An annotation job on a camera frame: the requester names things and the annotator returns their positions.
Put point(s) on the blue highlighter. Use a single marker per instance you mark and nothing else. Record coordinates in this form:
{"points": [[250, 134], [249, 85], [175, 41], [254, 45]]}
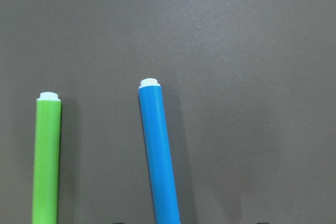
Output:
{"points": [[158, 152]]}

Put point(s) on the green highlighter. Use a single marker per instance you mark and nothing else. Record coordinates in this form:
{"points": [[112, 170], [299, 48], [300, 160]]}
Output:
{"points": [[46, 158]]}

